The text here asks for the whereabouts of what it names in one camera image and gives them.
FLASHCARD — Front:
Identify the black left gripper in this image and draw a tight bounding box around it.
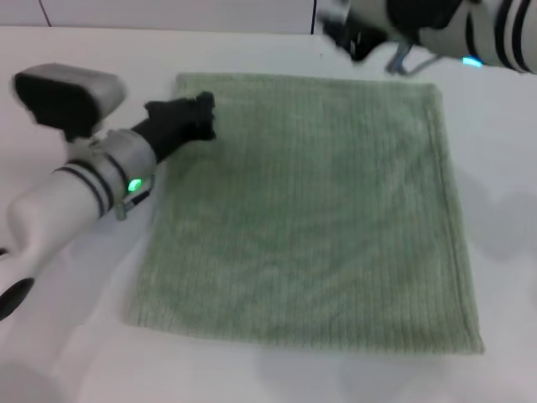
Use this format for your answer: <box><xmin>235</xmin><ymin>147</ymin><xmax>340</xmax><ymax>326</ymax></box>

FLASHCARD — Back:
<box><xmin>133</xmin><ymin>91</ymin><xmax>217</xmax><ymax>163</ymax></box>

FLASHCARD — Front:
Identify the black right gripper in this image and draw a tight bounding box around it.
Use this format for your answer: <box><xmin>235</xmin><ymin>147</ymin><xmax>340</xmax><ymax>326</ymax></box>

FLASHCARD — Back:
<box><xmin>317</xmin><ymin>11</ymin><xmax>404</xmax><ymax>64</ymax></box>

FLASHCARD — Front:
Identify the green ribbed towel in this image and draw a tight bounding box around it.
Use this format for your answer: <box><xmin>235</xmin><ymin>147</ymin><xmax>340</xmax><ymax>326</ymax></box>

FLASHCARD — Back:
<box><xmin>123</xmin><ymin>71</ymin><xmax>486</xmax><ymax>356</ymax></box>

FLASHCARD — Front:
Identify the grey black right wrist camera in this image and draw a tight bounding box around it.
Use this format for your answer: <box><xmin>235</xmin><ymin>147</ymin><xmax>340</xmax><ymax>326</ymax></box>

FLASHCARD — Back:
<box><xmin>346</xmin><ymin>0</ymin><xmax>462</xmax><ymax>44</ymax></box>

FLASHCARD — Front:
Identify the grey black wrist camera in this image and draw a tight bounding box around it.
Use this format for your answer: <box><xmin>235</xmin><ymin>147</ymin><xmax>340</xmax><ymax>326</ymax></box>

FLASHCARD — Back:
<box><xmin>12</xmin><ymin>62</ymin><xmax>128</xmax><ymax>142</ymax></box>
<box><xmin>346</xmin><ymin>0</ymin><xmax>462</xmax><ymax>44</ymax></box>

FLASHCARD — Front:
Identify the grey right arm cable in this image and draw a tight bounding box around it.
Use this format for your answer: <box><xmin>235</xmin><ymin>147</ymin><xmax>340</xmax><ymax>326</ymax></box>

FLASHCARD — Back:
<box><xmin>386</xmin><ymin>38</ymin><xmax>442</xmax><ymax>77</ymax></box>

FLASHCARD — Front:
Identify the left arm connector cable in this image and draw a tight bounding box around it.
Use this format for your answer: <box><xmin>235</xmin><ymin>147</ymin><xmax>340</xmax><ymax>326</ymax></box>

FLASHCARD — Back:
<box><xmin>114</xmin><ymin>177</ymin><xmax>157</xmax><ymax>222</ymax></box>

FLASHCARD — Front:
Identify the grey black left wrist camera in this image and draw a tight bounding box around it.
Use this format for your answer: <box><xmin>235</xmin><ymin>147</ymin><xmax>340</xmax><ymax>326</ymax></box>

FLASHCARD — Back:
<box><xmin>12</xmin><ymin>62</ymin><xmax>128</xmax><ymax>142</ymax></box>

